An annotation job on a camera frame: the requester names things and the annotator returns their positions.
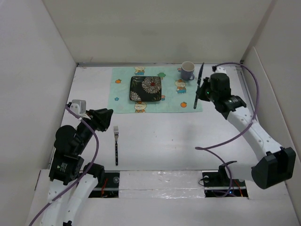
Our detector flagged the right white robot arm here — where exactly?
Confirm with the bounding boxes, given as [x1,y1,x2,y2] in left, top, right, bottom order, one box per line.
[197,73,296,189]

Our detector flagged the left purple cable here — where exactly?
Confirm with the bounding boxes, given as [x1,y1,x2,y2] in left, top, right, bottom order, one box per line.
[29,107,99,226]

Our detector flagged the knife with patterned handle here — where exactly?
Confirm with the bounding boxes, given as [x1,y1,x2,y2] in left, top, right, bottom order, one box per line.
[193,63,204,109]

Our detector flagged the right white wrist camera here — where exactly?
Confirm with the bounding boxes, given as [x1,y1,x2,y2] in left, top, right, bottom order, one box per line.
[212,66,227,74]

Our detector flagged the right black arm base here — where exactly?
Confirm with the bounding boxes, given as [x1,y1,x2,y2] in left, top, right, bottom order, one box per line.
[198,170,248,198]

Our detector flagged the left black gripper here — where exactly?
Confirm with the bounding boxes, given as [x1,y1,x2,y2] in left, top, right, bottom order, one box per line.
[75,107,113,153]

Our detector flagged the fork with dark handle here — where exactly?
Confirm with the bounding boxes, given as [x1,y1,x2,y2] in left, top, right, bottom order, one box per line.
[113,126,119,166]

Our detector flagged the black floral square plate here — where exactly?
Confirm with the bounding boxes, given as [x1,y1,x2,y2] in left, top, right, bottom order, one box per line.
[129,76,162,102]

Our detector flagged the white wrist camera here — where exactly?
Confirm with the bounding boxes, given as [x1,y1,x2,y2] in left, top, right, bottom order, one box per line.
[67,99,89,118]
[212,66,227,74]

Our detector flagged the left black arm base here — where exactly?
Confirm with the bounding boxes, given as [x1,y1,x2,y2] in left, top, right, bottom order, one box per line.
[89,171,120,198]

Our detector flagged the green cartoon print cloth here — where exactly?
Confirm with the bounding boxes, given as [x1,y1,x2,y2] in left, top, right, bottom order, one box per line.
[108,66,203,113]

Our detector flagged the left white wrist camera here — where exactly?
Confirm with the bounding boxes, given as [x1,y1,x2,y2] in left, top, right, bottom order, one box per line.
[67,99,89,118]

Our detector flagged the purple mug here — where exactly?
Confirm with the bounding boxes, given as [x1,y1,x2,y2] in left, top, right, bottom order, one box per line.
[181,61,195,81]

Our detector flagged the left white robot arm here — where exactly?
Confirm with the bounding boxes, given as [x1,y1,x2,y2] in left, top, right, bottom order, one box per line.
[40,107,113,226]

